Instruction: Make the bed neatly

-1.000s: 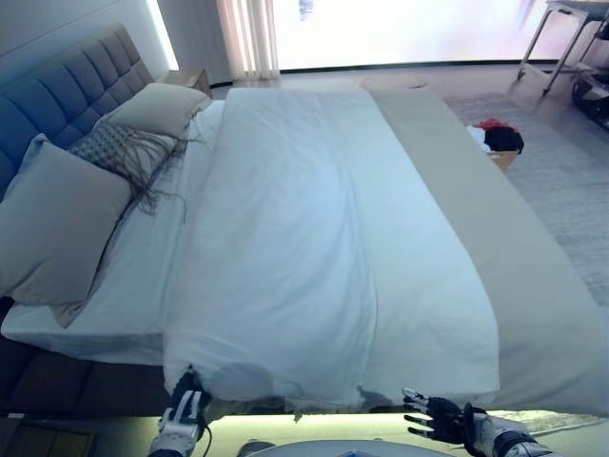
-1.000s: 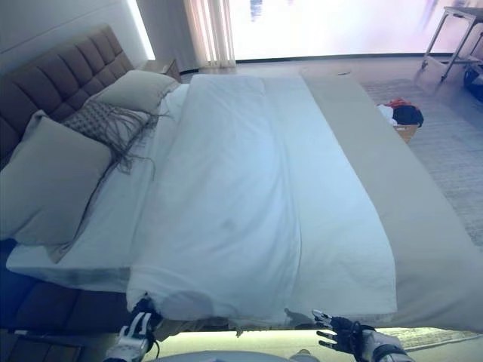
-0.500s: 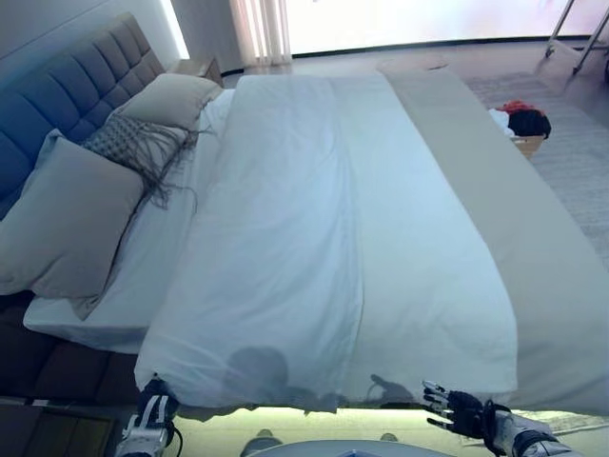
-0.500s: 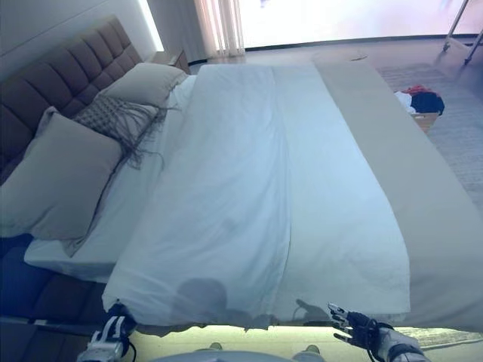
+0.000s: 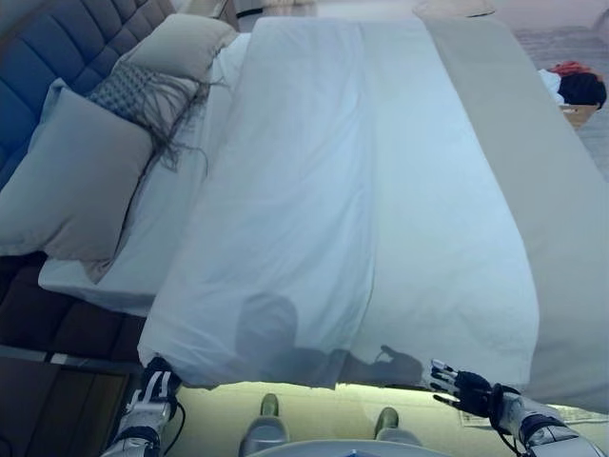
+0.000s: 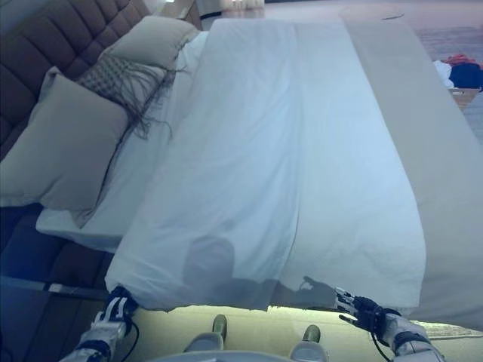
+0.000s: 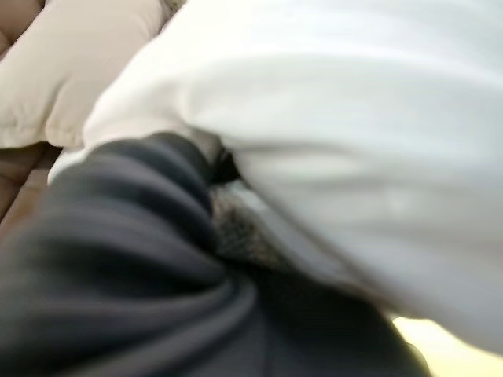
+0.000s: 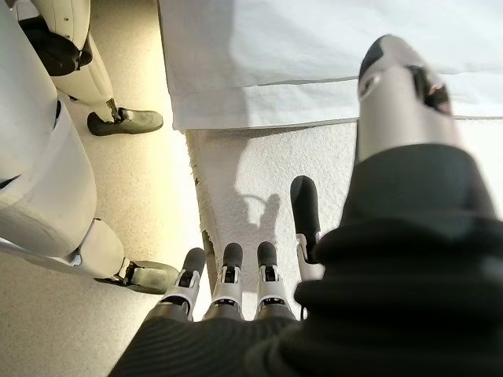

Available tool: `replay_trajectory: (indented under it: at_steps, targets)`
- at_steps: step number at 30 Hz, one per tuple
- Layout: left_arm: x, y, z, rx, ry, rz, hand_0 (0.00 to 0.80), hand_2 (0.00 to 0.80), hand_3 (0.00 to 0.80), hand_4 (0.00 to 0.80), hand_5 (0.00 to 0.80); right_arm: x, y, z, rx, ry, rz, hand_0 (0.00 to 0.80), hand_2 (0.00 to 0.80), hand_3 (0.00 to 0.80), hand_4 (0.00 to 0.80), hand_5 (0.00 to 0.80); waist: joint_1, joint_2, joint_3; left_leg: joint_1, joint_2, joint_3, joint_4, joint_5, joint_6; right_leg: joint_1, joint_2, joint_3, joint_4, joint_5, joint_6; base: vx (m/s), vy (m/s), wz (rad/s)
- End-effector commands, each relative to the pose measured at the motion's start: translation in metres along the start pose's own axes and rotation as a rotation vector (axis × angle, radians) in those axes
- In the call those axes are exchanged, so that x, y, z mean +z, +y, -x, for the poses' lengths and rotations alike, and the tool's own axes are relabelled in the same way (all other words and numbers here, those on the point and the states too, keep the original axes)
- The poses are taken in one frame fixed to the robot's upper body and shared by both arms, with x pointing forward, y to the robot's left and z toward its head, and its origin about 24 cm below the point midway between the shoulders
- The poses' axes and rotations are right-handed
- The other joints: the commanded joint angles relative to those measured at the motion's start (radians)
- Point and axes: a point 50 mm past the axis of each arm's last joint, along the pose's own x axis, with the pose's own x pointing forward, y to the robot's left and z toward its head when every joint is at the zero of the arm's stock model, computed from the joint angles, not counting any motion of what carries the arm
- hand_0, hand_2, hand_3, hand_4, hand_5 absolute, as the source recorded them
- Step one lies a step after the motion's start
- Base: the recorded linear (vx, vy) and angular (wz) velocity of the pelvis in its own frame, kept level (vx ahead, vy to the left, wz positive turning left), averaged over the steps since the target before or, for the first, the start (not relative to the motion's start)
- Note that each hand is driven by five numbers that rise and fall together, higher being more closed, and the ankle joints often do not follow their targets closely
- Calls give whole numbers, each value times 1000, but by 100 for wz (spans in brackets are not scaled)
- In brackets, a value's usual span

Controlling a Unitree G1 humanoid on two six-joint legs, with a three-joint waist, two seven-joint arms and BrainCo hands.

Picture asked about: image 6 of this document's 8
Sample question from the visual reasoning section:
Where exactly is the grey patterned rug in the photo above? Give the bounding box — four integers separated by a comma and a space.
411, 22, 483, 339

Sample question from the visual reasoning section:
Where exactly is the white duvet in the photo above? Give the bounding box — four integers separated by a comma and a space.
104, 18, 427, 312

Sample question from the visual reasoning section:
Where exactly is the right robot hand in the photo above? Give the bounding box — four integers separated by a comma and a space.
334, 286, 384, 333

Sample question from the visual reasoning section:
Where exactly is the fringed patterned cushion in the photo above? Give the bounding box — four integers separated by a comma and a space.
77, 56, 189, 143

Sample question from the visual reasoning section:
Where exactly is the beige curtain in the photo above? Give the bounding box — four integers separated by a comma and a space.
195, 0, 267, 18

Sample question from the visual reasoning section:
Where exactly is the left robot leg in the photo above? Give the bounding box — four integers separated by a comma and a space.
186, 314, 227, 354

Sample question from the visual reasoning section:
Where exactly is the small cardboard box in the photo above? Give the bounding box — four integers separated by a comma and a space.
451, 87, 482, 110

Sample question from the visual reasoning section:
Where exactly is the brown tufted headboard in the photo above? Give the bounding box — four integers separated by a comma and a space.
0, 0, 152, 161

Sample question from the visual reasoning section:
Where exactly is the white bed sheet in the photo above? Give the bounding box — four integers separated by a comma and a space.
35, 32, 211, 253

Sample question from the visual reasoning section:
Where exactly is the dark bed frame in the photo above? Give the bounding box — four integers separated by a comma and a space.
0, 203, 118, 302

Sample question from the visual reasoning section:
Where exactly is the pile of clothes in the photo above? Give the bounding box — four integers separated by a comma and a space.
432, 54, 483, 90

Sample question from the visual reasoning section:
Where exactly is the small beige pillow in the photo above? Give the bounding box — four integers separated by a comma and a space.
107, 15, 199, 71

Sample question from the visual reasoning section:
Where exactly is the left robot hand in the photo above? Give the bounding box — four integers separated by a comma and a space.
100, 285, 137, 324

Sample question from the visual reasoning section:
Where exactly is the large beige pillow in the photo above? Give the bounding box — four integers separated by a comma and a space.
0, 66, 129, 229

